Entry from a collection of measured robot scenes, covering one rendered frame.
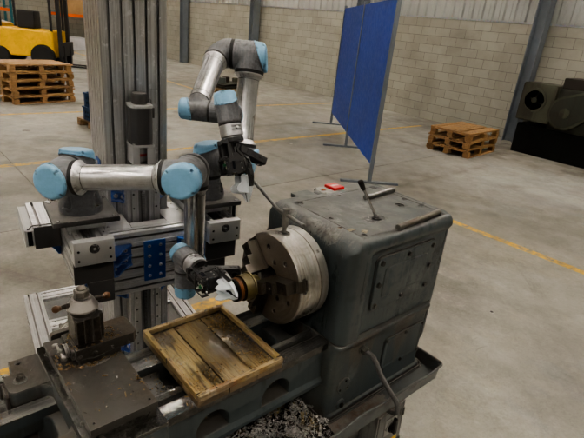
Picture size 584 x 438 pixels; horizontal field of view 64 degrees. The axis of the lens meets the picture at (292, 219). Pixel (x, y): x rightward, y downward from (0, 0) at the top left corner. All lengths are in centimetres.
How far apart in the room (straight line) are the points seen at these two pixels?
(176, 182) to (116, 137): 54
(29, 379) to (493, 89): 1134
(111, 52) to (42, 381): 114
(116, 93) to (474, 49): 1089
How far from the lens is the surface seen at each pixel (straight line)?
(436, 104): 1271
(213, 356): 154
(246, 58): 194
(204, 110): 166
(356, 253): 148
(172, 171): 149
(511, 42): 1193
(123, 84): 197
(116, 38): 193
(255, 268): 153
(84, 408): 130
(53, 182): 166
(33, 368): 155
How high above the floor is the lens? 186
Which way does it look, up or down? 22 degrees down
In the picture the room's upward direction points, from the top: 6 degrees clockwise
